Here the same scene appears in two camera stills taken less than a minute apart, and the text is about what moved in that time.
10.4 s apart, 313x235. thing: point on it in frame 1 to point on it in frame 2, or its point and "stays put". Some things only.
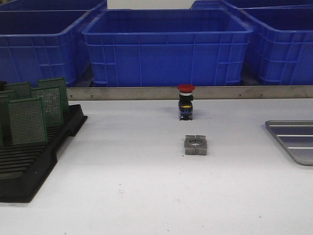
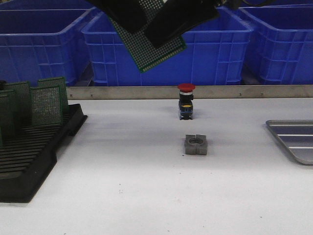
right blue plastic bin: (283, 42) stays put
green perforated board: (27, 120) to (146, 55)
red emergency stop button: (185, 100) stays put
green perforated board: (52, 97) stays put
